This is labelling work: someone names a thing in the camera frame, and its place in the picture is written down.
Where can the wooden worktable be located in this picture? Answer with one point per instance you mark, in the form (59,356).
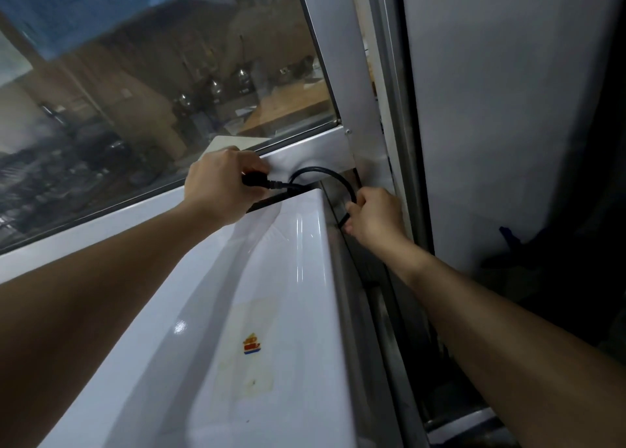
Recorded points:
(288,108)

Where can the person's right hand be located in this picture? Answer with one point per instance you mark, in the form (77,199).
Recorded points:
(376,223)

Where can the person's left forearm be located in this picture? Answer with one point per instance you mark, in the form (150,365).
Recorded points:
(83,315)

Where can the blue paper notice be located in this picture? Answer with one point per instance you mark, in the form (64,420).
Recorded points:
(73,8)

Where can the blue plastic clip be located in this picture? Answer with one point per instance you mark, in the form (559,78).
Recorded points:
(511,237)

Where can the white microwave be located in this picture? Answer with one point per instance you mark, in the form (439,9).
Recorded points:
(269,340)

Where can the person's right forearm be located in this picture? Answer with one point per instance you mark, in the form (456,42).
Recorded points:
(513,355)

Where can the person's left hand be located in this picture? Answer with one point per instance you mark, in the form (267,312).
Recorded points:
(217,188)

